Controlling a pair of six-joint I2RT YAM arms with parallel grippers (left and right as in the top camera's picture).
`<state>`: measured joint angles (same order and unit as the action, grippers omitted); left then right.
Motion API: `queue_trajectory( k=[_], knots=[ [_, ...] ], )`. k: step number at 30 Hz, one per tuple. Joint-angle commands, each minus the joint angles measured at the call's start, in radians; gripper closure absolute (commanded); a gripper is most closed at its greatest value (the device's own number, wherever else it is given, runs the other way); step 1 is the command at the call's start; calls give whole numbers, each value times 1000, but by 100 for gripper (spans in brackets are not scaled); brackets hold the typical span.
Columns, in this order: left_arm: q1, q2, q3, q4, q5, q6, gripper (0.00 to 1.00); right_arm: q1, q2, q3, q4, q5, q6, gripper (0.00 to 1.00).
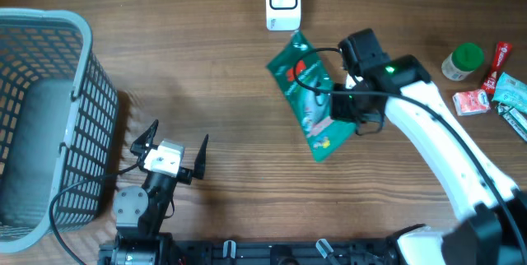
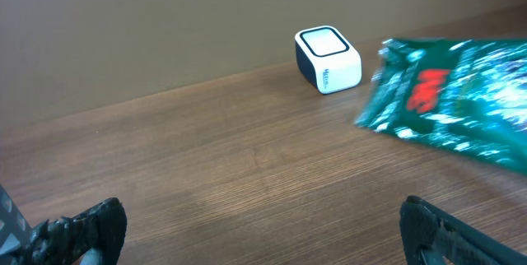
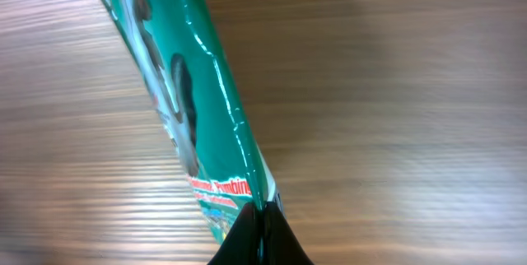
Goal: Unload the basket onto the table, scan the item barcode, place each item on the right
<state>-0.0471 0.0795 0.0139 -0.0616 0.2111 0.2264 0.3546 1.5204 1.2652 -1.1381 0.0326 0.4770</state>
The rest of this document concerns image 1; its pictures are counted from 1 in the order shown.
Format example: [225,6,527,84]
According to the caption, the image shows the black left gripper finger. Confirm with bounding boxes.
[193,134,209,179]
[130,119,159,153]

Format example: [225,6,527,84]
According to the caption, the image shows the green snack bag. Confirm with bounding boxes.
[267,30,356,162]

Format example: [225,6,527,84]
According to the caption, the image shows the orange tissue pack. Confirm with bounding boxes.
[452,89,491,116]

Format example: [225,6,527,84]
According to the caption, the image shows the green lid peanut butter jar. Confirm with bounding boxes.
[441,43,484,81]

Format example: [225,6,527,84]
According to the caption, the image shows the teal wet wipes pack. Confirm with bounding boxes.
[492,72,527,114]

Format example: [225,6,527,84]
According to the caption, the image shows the red candy bar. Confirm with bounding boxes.
[481,41,512,95]

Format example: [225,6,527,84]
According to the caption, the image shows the green white small packet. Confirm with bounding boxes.
[497,104,527,142]

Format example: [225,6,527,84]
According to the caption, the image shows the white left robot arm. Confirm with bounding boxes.
[97,120,209,264]

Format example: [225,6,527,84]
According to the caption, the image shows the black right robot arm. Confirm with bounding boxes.
[331,29,526,264]

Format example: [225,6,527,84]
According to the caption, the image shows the white barcode scanner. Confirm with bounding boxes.
[265,0,301,31]

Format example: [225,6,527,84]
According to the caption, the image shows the grey plastic shopping basket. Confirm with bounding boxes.
[1,8,119,253]

